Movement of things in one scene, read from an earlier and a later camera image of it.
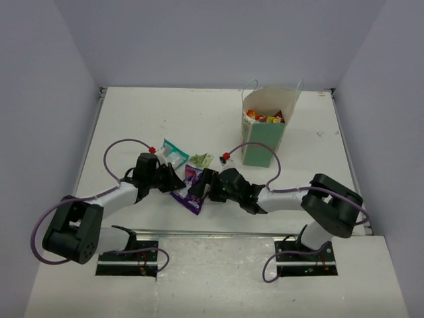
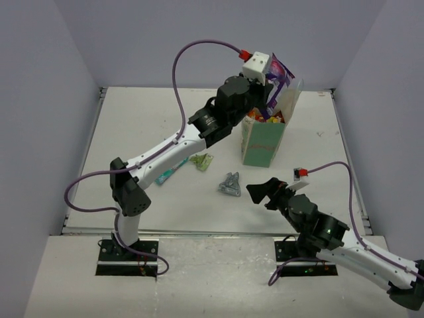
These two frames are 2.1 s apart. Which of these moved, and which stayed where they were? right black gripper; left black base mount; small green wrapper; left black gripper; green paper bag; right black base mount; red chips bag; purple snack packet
Moved: purple snack packet; left black gripper; right black gripper
Stayed: green paper bag; left black base mount; red chips bag; right black base mount; small green wrapper
